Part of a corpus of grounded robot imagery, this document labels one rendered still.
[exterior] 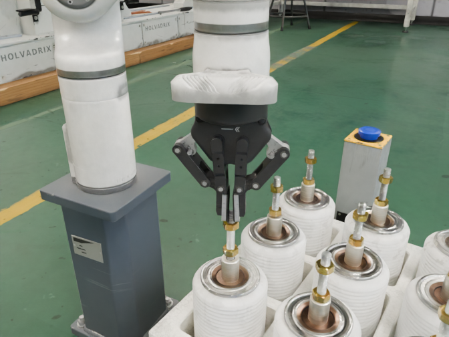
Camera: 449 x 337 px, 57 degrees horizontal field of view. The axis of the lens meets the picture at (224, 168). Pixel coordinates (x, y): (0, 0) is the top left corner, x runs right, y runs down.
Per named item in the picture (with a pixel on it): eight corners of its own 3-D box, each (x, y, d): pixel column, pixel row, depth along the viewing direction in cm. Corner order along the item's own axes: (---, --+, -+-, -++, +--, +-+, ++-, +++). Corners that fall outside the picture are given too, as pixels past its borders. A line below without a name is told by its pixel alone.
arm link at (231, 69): (169, 104, 35) (164, 28, 32) (193, 72, 45) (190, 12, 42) (276, 107, 34) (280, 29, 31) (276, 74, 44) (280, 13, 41)
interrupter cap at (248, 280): (235, 309, 48) (235, 305, 47) (188, 281, 52) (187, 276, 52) (271, 275, 53) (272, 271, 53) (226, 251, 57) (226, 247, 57)
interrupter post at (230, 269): (231, 287, 51) (232, 266, 49) (216, 279, 52) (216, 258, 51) (243, 277, 53) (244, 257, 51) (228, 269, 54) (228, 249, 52)
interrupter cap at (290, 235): (310, 237, 60) (311, 233, 60) (272, 257, 56) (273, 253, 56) (274, 214, 66) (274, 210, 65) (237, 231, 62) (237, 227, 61)
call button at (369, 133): (354, 140, 77) (355, 130, 76) (361, 134, 80) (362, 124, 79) (375, 145, 75) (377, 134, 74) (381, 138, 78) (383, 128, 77)
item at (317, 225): (330, 299, 73) (343, 213, 65) (276, 301, 73) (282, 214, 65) (317, 264, 82) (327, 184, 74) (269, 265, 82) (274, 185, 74)
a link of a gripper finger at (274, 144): (261, 125, 42) (245, 140, 42) (292, 155, 43) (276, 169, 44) (262, 117, 44) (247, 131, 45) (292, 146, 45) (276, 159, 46)
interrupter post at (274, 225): (284, 235, 61) (286, 216, 59) (273, 241, 59) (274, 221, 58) (273, 227, 63) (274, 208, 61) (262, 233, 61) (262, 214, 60)
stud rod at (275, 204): (278, 225, 60) (281, 178, 56) (271, 225, 60) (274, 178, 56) (277, 220, 61) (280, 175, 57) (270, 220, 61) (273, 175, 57)
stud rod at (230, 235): (225, 265, 51) (226, 213, 48) (227, 259, 52) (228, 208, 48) (233, 266, 51) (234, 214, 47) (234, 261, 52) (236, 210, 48)
